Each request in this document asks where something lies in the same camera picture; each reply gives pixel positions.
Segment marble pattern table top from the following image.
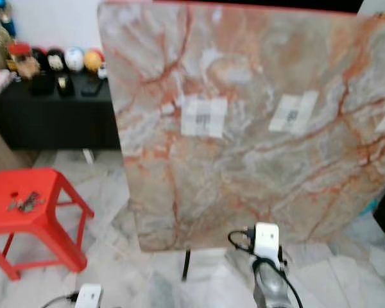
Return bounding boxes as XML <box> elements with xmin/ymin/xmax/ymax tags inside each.
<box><xmin>97</xmin><ymin>0</ymin><xmax>385</xmax><ymax>253</ymax></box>

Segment black table leg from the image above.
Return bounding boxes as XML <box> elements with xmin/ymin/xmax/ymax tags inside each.
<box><xmin>181</xmin><ymin>248</ymin><xmax>192</xmax><ymax>282</ymax></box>

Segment white code label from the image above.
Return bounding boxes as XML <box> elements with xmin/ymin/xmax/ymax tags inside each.
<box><xmin>180</xmin><ymin>94</ymin><xmax>229</xmax><ymax>139</ymax></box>
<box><xmin>268</xmin><ymin>89</ymin><xmax>321</xmax><ymax>135</ymax></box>

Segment dark key bunch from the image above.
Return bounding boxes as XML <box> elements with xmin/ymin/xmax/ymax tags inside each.
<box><xmin>7</xmin><ymin>190</ymin><xmax>46</xmax><ymax>214</ymax></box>

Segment red plastic stool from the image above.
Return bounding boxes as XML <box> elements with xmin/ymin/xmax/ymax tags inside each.
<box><xmin>0</xmin><ymin>167</ymin><xmax>95</xmax><ymax>282</ymax></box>

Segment black phone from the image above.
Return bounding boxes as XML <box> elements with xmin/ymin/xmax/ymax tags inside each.
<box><xmin>80</xmin><ymin>76</ymin><xmax>107</xmax><ymax>98</ymax></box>

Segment orange plush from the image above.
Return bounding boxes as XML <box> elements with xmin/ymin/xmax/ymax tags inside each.
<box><xmin>83</xmin><ymin>47</ymin><xmax>105</xmax><ymax>73</ymax></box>

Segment black wallet case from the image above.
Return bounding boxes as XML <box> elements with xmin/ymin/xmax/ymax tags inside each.
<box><xmin>28</xmin><ymin>71</ymin><xmax>58</xmax><ymax>98</ymax></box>

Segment black tape dispenser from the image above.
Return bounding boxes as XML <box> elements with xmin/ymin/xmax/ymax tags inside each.
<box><xmin>56</xmin><ymin>73</ymin><xmax>77</xmax><ymax>98</ymax></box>

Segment white blue plush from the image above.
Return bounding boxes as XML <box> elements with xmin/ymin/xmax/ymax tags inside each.
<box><xmin>64</xmin><ymin>46</ymin><xmax>86</xmax><ymax>73</ymax></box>

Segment black mouse plush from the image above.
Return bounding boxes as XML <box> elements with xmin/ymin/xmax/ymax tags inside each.
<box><xmin>33</xmin><ymin>47</ymin><xmax>69</xmax><ymax>73</ymax></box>

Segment blue gold trophy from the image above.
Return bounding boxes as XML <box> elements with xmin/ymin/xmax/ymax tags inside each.
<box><xmin>0</xmin><ymin>0</ymin><xmax>18</xmax><ymax>39</ymax></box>

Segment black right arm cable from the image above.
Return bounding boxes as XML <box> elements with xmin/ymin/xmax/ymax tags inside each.
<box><xmin>227</xmin><ymin>229</ymin><xmax>305</xmax><ymax>308</ymax></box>

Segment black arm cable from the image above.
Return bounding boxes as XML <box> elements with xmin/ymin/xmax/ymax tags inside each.
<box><xmin>41</xmin><ymin>291</ymin><xmax>78</xmax><ymax>308</ymax></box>
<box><xmin>227</xmin><ymin>229</ymin><xmax>305</xmax><ymax>308</ymax></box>

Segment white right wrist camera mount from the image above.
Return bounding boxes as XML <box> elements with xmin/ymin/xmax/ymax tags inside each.
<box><xmin>253</xmin><ymin>222</ymin><xmax>282</xmax><ymax>264</ymax></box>

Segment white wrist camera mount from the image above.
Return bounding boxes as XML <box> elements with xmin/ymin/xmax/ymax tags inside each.
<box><xmin>75</xmin><ymin>283</ymin><xmax>104</xmax><ymax>308</ymax></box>
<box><xmin>253</xmin><ymin>222</ymin><xmax>282</xmax><ymax>264</ymax></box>

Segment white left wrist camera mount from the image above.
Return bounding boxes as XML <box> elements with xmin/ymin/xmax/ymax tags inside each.
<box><xmin>75</xmin><ymin>283</ymin><xmax>104</xmax><ymax>308</ymax></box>

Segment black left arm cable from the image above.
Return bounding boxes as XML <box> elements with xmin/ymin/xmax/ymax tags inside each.
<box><xmin>41</xmin><ymin>291</ymin><xmax>78</xmax><ymax>308</ymax></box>

